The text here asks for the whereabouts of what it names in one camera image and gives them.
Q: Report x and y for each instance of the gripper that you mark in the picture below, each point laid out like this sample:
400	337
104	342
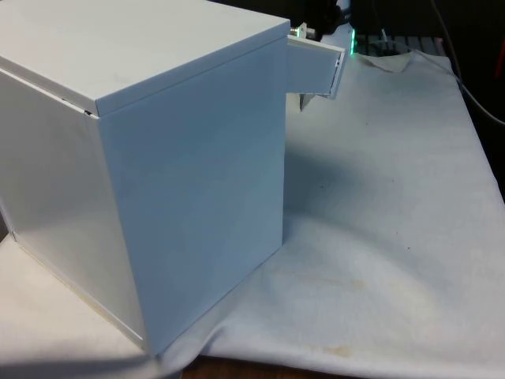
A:
329	21

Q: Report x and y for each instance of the white drawer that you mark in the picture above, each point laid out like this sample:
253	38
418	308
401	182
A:
307	67

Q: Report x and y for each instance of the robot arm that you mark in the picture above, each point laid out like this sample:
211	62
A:
341	41

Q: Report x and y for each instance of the white chest of drawers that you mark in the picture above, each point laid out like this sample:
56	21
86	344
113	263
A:
177	158

